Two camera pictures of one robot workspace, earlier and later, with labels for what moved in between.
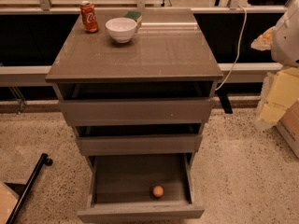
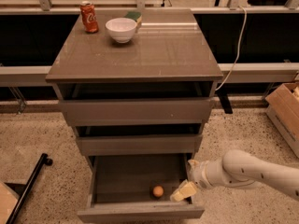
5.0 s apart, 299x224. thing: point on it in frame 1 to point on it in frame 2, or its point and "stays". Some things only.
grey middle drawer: [138, 139] stays
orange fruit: [158, 190] stays
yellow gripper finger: [264, 41] to [206, 175]
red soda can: [89, 17] stays
